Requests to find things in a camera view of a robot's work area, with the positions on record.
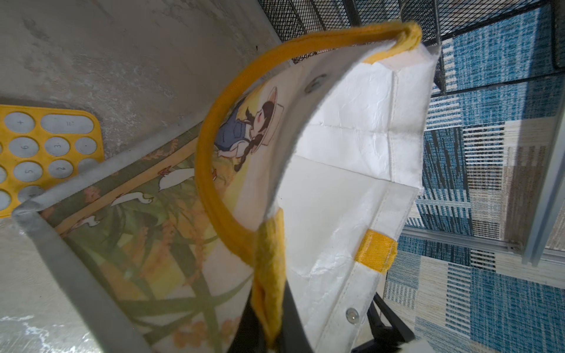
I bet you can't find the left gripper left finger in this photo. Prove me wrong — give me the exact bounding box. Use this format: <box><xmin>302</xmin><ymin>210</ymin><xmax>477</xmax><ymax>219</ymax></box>
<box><xmin>227</xmin><ymin>293</ymin><xmax>265</xmax><ymax>353</ymax></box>

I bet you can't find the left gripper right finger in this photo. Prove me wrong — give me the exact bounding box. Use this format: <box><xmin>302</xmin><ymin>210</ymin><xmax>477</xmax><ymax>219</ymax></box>
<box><xmin>277</xmin><ymin>282</ymin><xmax>313</xmax><ymax>353</ymax></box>

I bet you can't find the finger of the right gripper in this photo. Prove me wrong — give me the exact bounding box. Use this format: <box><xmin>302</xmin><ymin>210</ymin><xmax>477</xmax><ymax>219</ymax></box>
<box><xmin>351</xmin><ymin>294</ymin><xmax>416</xmax><ymax>353</ymax></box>

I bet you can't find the white canvas tote bag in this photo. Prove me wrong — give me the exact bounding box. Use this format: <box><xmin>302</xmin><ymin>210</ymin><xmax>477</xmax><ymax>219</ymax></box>
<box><xmin>13</xmin><ymin>21</ymin><xmax>438</xmax><ymax>352</ymax></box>

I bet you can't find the yellow calculator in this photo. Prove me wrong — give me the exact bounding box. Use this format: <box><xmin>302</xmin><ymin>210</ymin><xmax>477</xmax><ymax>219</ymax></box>
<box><xmin>1</xmin><ymin>104</ymin><xmax>104</xmax><ymax>218</ymax></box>

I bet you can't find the black mesh shelf rack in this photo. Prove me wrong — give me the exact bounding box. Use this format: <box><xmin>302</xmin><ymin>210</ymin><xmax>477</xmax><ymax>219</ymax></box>
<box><xmin>258</xmin><ymin>1</ymin><xmax>564</xmax><ymax>96</ymax></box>

